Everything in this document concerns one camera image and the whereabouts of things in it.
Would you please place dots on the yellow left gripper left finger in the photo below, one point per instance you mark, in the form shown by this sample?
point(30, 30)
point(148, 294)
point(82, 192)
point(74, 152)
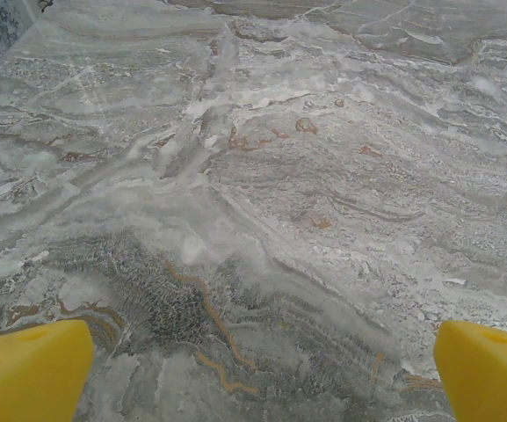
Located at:
point(24, 373)

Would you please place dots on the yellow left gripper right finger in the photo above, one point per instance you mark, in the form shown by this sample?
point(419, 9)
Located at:
point(490, 378)

